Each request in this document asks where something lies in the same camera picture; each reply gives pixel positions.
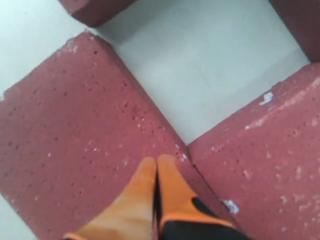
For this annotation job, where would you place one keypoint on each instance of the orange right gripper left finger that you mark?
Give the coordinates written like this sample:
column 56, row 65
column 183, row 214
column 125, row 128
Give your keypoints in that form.
column 130, row 215

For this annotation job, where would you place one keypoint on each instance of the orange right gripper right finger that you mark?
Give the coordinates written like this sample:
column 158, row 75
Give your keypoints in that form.
column 183, row 215

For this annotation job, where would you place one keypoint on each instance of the red brick with white chip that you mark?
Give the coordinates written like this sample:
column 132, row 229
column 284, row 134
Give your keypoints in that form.
column 265, row 158

